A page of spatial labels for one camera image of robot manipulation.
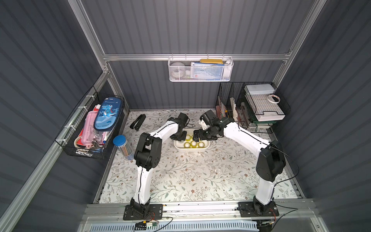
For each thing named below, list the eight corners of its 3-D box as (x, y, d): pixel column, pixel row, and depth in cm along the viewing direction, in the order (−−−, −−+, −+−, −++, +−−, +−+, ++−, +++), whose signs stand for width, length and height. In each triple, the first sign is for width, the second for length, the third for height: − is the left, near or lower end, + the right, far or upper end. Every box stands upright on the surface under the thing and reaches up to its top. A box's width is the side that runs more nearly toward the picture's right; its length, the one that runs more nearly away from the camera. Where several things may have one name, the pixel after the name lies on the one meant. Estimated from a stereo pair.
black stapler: (130, 128, 111) (129, 126, 109) (140, 114, 120) (139, 112, 118) (137, 130, 110) (136, 128, 108) (147, 116, 119) (147, 114, 117)
